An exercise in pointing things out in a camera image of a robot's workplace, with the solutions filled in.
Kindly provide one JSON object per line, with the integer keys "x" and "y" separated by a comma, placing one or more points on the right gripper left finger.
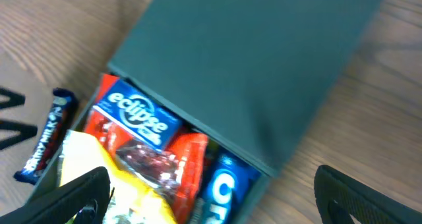
{"x": 84, "y": 199}

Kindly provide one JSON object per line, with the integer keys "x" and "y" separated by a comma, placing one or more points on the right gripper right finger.
{"x": 342, "y": 199}

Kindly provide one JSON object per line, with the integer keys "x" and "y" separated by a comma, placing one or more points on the yellow seeds snack bag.
{"x": 132, "y": 200}

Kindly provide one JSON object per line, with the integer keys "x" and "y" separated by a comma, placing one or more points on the red dried fruit bag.
{"x": 175, "y": 172}

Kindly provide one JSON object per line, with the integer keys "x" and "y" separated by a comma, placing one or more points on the Dairy Milk chocolate bar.
{"x": 59, "y": 118}

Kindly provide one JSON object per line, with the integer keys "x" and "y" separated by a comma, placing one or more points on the blue Eclipse mints box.
{"x": 139, "y": 115}

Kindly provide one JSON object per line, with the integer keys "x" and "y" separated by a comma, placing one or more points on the blue Oreo cookie pack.
{"x": 227, "y": 183}

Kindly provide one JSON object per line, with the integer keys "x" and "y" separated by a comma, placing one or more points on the dark green hinged box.
{"x": 249, "y": 73}

